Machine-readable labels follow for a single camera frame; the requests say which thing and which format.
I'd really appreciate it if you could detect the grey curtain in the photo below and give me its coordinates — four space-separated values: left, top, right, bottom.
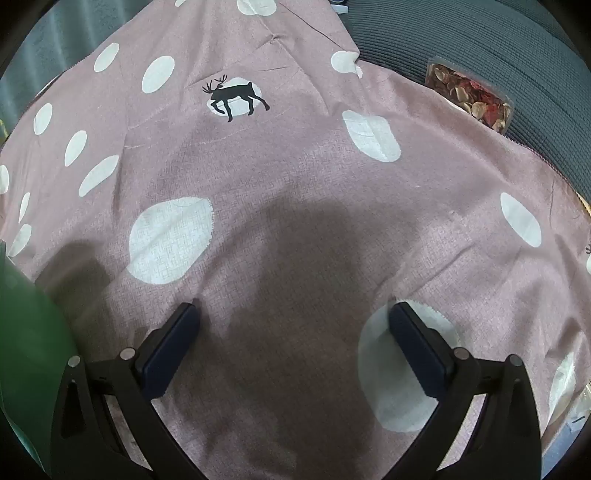
0 0 153 125

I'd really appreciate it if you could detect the dark grey cushion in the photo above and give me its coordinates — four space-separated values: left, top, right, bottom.
344 0 591 185

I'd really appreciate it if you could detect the pink polka dot blanket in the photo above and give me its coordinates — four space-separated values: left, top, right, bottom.
0 0 591 480

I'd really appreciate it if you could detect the green plastic bowl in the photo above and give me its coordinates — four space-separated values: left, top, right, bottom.
0 251 79 467

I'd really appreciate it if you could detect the clear packet of dried petals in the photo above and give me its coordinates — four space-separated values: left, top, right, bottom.
424 58 515 136

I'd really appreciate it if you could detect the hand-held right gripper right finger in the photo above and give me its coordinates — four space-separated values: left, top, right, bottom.
382 301 542 480

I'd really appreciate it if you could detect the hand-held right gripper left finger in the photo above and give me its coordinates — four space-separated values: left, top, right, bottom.
50 302 201 480

